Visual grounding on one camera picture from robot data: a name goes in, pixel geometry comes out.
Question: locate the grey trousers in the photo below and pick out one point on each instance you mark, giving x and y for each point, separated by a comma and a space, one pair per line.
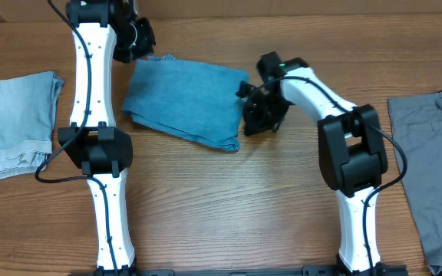
417, 127

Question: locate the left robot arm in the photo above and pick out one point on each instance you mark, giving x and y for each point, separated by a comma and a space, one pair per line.
104, 31

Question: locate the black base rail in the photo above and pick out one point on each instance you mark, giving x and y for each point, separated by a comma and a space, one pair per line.
308, 270

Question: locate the folded light blue jeans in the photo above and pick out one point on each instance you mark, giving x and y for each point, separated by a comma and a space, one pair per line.
28, 107

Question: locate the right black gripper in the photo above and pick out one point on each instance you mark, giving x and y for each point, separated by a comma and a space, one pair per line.
255, 109

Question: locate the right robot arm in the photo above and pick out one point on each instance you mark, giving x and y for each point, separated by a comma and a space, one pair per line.
351, 153

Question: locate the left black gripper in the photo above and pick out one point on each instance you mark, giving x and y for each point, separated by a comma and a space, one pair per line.
146, 29

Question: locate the blue denim jeans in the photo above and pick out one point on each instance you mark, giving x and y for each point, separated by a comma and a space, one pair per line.
191, 100

